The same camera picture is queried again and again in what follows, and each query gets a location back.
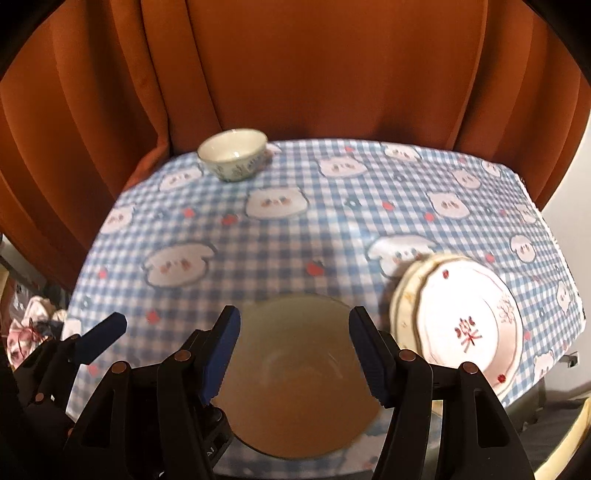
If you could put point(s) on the orange curtain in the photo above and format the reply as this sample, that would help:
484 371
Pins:
295 64

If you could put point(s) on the blue checked cartoon tablecloth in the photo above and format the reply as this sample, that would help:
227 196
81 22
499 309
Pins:
295 240

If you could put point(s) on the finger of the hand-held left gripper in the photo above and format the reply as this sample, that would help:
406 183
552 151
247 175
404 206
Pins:
99 334

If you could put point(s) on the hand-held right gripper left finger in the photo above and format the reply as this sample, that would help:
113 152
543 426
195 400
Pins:
221 364

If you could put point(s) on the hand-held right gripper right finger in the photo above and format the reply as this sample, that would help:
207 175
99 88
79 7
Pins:
371 364

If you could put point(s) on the white plate red pattern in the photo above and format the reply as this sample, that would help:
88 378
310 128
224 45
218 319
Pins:
466 323

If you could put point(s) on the pile of pink cloth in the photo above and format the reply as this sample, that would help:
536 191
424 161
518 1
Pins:
27 323

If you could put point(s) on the green leaf-print bowl with label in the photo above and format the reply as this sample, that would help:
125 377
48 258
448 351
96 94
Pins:
233 152

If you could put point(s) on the scalloped yellow floral plate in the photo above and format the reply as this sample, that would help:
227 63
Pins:
415 281

